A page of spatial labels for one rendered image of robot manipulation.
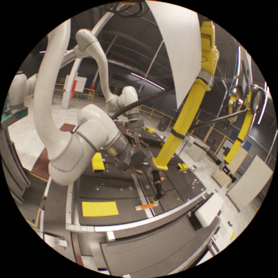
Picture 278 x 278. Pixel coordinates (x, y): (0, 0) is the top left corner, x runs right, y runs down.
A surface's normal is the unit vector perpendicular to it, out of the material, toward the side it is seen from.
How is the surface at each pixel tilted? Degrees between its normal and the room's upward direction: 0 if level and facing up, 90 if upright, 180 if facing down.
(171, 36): 90
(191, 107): 90
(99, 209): 0
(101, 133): 61
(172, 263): 0
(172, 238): 0
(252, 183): 90
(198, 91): 90
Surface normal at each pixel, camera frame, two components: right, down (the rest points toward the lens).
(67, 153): 0.86, 0.11
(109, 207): 0.37, -0.85
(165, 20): 0.72, 0.52
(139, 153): 0.07, 0.44
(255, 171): -0.87, -0.18
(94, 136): 0.71, 0.00
